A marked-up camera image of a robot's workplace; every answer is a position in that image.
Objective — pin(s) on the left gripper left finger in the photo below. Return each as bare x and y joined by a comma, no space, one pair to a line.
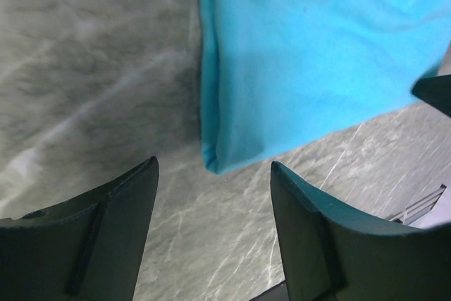
89,247

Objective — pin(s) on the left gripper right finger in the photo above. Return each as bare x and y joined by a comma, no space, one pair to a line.
333,251

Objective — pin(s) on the aluminium frame rail front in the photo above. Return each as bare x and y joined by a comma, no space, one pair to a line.
418,209

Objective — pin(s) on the turquoise t shirt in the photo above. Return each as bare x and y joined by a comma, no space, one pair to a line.
277,74

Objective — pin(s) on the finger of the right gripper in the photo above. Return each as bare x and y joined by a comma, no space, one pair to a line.
435,91

